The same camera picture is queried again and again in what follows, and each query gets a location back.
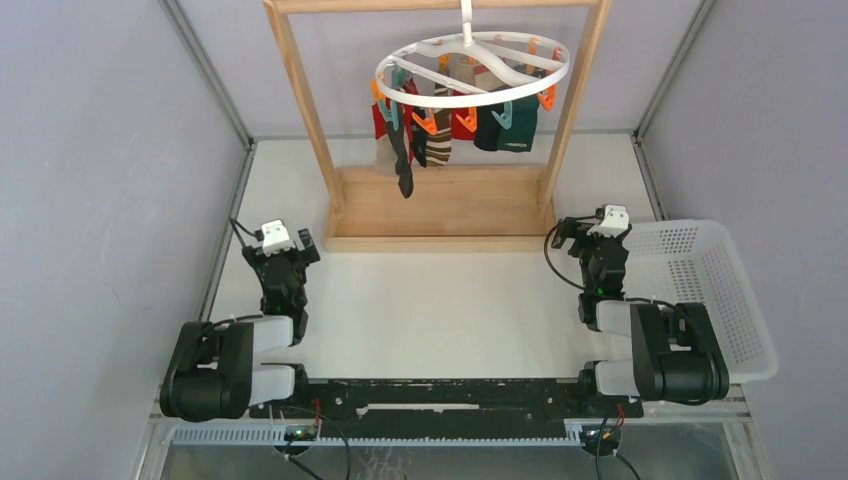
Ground white perforated plastic basket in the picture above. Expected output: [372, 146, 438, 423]
[624, 220, 779, 384]

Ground beige reindeer sock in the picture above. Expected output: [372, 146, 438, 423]
[374, 135, 398, 177]

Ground navy sock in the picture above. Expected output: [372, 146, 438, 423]
[473, 103, 503, 152]

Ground brown striped sock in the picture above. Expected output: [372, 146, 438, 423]
[425, 66, 454, 168]

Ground white round clip hanger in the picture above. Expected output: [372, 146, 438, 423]
[371, 1, 570, 109]

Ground red sock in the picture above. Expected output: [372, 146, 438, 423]
[371, 102, 386, 140]

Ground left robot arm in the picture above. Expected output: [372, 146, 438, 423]
[159, 220, 320, 423]

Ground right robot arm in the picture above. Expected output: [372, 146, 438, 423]
[543, 217, 731, 416]

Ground wooden hanger stand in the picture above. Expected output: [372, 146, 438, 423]
[264, 1, 610, 253]

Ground dark green sock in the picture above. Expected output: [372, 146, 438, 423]
[496, 95, 539, 153]

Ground black grey sock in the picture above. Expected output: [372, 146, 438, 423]
[385, 120, 414, 199]

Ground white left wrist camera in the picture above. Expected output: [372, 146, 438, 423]
[260, 219, 296, 256]

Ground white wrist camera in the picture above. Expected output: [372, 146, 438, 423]
[588, 204, 631, 238]
[260, 219, 296, 256]

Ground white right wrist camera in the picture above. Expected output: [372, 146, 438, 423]
[588, 204, 631, 238]

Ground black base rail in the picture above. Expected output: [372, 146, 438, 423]
[248, 378, 644, 442]

